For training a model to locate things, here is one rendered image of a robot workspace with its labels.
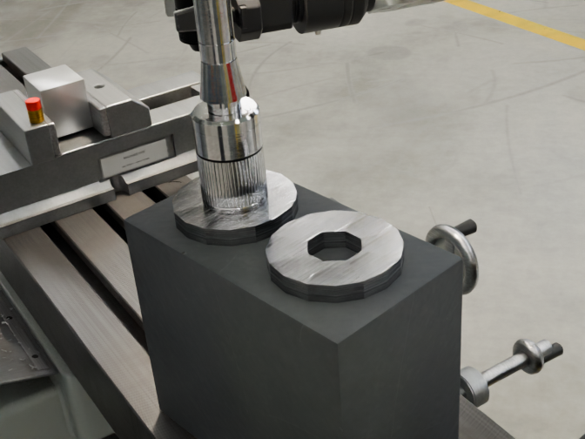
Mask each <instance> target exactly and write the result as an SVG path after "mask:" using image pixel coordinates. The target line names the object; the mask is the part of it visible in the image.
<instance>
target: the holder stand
mask: <svg viewBox="0 0 585 439"><path fill-rule="evenodd" d="M266 182H267V191H268V195H267V198H266V200H265V201H264V202H263V203H262V204H261V205H260V206H258V207H256V208H254V209H252V210H249V211H246V212H242V213H218V212H215V211H213V210H211V209H209V208H208V207H206V206H205V205H204V203H203V200H202V193H201V187H200V180H199V177H197V178H195V179H193V180H192V181H190V182H189V183H187V184H186V185H184V186H182V187H181V188H180V189H179V190H178V192H177V193H176V194H174V195H172V196H171V197H169V198H167V199H164V200H162V201H160V202H158V203H157V204H155V205H152V206H149V207H147V208H145V209H144V210H142V211H140V212H138V213H135V214H133V215H132V216H130V217H128V218H126V219H125V220H124V228H125V233H126V238H127V242H128V247H129V251H130V256H131V264H132V269H133V273H134V279H135V283H136V288H137V292H138V301H139V306H140V310H141V314H142V320H143V324H144V329H145V337H146V342H147V347H148V351H149V356H150V360H151V369H152V373H153V378H154V382H155V388H156V392H157V397H158V406H159V408H160V410H161V411H162V412H164V413H165V414H166V415H168V416H169V417H170V418H171V419H172V420H173V421H175V422H176V423H177V424H179V425H180V426H181V427H183V428H184V429H186V430H187V431H188V432H189V433H191V434H192V435H193V436H195V437H196V438H197V439H459V415H460V382H461V315H462V281H463V260H462V258H461V257H460V256H458V255H455V254H453V253H450V252H448V251H446V250H444V249H442V248H439V247H437V246H435V245H432V244H430V243H428V242H426V241H424V240H421V239H419V238H417V237H414V236H413V235H411V234H409V233H405V232H403V231H401V230H399V229H397V228H395V227H394V226H392V225H390V224H389V223H387V222H386V221H384V220H383V219H382V218H378V217H375V216H372V215H369V214H365V213H361V212H358V211H356V210H354V209H352V208H350V207H348V206H345V205H342V204H340V203H339V202H337V201H334V200H332V199H329V198H327V197H325V196H323V195H321V194H318V193H316V192H314V191H311V190H309V189H307V188H305V187H303V186H300V185H298V184H295V183H293V182H292V181H291V180H289V179H288V178H286V177H285V176H283V175H282V174H280V173H277V172H272V171H268V170H266Z"/></svg>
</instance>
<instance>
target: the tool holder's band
mask: <svg viewBox="0 0 585 439"><path fill-rule="evenodd" d="M191 119H192V128H193V129H194V130H195V131H196V132H198V133H201V134H204V135H206V136H213V137H226V136H233V135H237V134H240V133H244V132H248V131H250V130H251V129H252V128H254V127H255V126H256V125H257V124H258V123H259V121H260V110H259V105H258V104H257V103H256V102H255V101H253V100H252V99H250V98H247V97H243V98H242V99H241V108H240V109H239V110H238V111H236V112H234V113H231V114H226V115H217V114H213V113H211V112H209V111H208V108H207V103H205V102H203V101H202V102H200V103H199V104H197V105H196V106H195V107H194V108H193V109H192V112H191Z"/></svg>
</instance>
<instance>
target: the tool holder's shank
mask: <svg viewBox="0 0 585 439"><path fill-rule="evenodd" d="M193 7H194V13H195V20H196V27H197V34H198V47H199V54H200V91H199V97H200V99H201V100H202V101H203V102H205V103H207V108H208V111H209V112H211V113H213V114H217V115H226V114H231V113H234V112H236V111H238V110H239V109H240V108H241V99H242V98H243V97H244V96H245V95H246V89H245V83H244V79H243V77H242V73H241V69H240V67H239V61H238V57H237V50H236V42H235V34H234V25H233V17H232V2H231V0H193Z"/></svg>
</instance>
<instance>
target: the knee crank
mask: <svg viewBox="0 0 585 439"><path fill-rule="evenodd" d="M562 354H563V348H562V346H561V344H559V343H557V342H555V343H553V344H551V343H550V342H549V341H548V340H546V339H543V340H541V341H538V342H536V343H534V342H533V341H531V340H529V339H526V338H524V339H519V340H518V341H517V342H516V343H515V344H514V345H513V355H512V356H511V357H509V358H507V359H506V360H504V361H501V362H499V363H498V364H496V365H494V366H493V367H491V368H488V369H486V370H485V371H483V372H481V373H480V372H479V371H478V370H477V369H475V368H473V367H470V366H466V367H464V368H462V369H461V382H460V394H461V395H462V396H464V397H465V398H466V399H467V400H469V401H470V402H471V403H472V404H473V405H474V406H475V407H477V408H479V407H480V406H481V405H483V404H485V403H487V402H488V400H489V388H488V387H490V386H492V385H494V384H496V383H497V382H499V381H501V380H503V379H505V378H506V377H508V376H510V375H512V374H514V373H515V372H517V371H519V370H522V371H524V372H526V373H527V374H530V375H534V374H538V373H539V372H541V370H542V369H543V366H544V363H546V362H548V361H551V360H553V359H554V358H556V357H558V356H560V355H562Z"/></svg>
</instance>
